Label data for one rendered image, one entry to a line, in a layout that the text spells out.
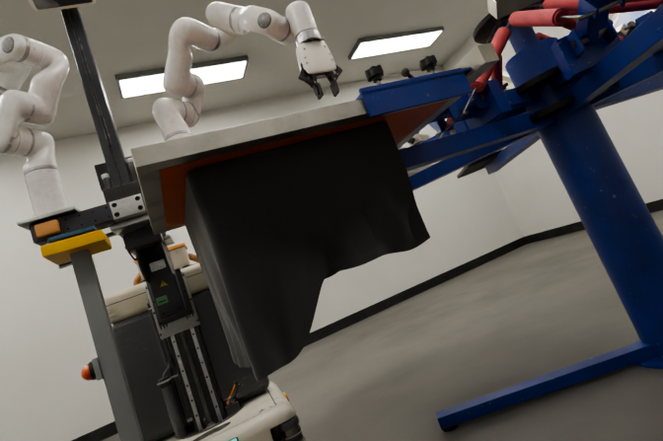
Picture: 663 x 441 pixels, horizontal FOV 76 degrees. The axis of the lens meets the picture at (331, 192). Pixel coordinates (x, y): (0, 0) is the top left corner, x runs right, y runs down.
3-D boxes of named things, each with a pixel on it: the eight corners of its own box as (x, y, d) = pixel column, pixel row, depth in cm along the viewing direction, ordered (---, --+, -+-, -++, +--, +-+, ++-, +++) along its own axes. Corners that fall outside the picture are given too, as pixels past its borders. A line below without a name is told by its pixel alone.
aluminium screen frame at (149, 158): (135, 167, 75) (129, 148, 75) (154, 235, 127) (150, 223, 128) (470, 89, 106) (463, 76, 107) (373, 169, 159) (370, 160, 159)
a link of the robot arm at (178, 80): (162, 11, 145) (201, 29, 162) (142, 118, 151) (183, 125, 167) (192, 15, 139) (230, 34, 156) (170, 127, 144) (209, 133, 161)
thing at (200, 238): (257, 385, 77) (184, 169, 84) (230, 366, 117) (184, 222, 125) (273, 378, 78) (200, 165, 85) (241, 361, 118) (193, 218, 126)
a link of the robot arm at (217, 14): (175, 39, 147) (206, 51, 160) (220, 52, 138) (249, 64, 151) (186, -9, 144) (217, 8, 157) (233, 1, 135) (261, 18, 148)
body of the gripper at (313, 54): (320, 46, 133) (331, 79, 131) (290, 50, 129) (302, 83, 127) (328, 33, 126) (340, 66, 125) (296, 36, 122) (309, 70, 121)
